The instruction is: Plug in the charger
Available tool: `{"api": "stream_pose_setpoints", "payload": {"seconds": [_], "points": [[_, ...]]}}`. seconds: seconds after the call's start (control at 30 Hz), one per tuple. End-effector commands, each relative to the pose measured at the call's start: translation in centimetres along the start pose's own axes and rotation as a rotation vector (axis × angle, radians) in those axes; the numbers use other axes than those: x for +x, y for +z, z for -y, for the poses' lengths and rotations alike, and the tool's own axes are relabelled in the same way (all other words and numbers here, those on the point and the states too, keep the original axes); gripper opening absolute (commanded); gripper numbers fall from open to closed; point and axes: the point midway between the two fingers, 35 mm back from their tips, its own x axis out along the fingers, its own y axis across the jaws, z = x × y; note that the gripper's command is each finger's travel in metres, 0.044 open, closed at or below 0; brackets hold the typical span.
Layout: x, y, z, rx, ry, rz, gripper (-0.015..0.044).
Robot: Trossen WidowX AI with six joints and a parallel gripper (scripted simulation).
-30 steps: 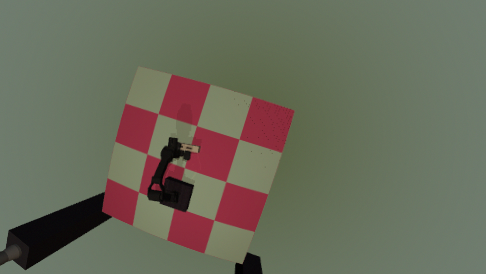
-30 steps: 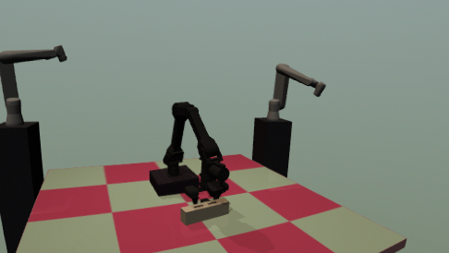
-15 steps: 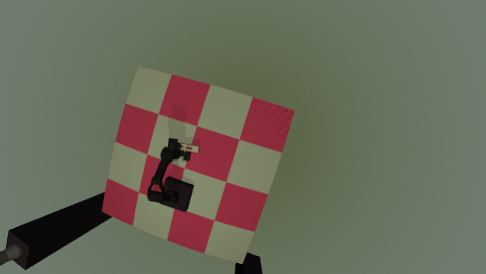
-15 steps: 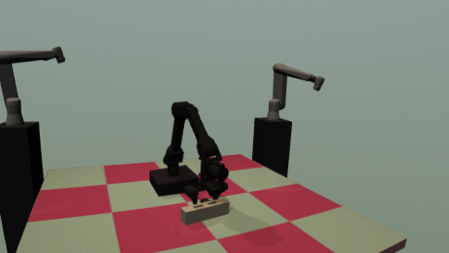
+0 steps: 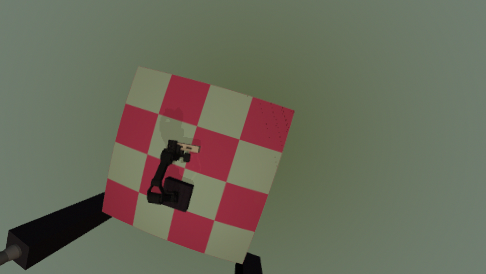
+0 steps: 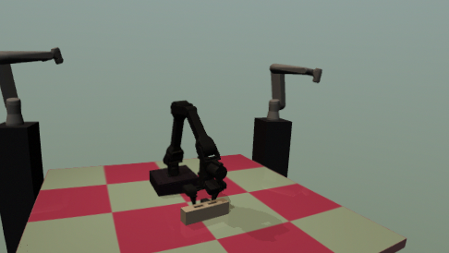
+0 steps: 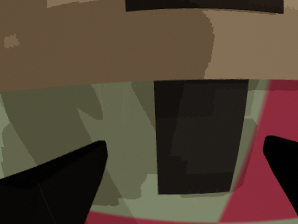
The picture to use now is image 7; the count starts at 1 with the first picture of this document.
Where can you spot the black two-prong charger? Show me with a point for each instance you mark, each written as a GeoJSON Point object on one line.
{"type": "Point", "coordinates": [199, 126]}

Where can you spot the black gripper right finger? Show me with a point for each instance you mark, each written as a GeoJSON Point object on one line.
{"type": "Point", "coordinates": [282, 155]}

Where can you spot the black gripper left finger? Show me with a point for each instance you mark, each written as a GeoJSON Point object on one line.
{"type": "Point", "coordinates": [60, 191]}

